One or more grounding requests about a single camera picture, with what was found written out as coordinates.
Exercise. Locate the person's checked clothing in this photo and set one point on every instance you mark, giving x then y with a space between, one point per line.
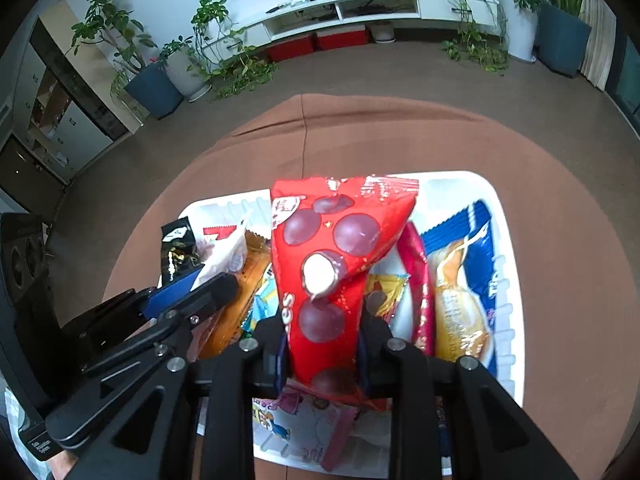
17 425

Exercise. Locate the white and dark wall cabinet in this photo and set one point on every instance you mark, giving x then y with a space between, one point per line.
60 110

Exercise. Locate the red chocolate ball packet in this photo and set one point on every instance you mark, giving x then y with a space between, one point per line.
320 240

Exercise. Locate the tall leafy tree plant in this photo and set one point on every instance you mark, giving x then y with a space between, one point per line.
110 25

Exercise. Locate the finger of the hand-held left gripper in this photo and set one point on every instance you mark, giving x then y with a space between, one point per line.
170 292
210 292

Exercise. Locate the pink cartoon snack packet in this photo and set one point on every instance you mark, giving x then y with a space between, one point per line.
310 425

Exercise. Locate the trailing vine plant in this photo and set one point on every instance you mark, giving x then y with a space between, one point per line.
475 45

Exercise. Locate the red nut snack packet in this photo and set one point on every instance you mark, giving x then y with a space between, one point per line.
417 285

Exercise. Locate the orange snack packet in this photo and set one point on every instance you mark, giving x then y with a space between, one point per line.
240 290

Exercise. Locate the red storage box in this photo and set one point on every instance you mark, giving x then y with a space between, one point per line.
290 49
342 39

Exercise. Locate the tall white plant pot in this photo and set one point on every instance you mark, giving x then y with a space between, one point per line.
522 35

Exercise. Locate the beige curtain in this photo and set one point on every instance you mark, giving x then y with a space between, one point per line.
600 40

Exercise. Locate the blue snack packet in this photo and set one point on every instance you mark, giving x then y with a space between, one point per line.
460 280

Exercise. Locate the blue-grey square plant pot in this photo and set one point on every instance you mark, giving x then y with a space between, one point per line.
155 92

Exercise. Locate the glass sliding door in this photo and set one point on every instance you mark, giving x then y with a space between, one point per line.
627 85

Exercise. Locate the small green plant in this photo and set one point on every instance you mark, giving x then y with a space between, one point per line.
175 47

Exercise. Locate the small white pot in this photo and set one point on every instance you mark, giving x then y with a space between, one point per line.
383 33

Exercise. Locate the black glossy snack packet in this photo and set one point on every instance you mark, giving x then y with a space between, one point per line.
177 250

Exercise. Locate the white TV cabinet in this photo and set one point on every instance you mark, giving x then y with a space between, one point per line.
440 7

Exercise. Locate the white plastic tray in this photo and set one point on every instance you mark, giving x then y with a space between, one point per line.
505 270

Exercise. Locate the white red-striped snack packet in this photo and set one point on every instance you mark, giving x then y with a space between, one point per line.
222 250

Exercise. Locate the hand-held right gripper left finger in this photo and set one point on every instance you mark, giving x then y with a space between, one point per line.
279 360

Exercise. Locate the trailing pothos plant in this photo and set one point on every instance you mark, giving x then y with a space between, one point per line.
245 75

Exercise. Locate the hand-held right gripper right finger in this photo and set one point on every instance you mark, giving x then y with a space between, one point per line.
370 350

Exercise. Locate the dark grey plant pot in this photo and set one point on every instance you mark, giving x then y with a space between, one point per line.
565 40

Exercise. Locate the white patterned plant pot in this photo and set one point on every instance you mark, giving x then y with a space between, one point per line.
187 75

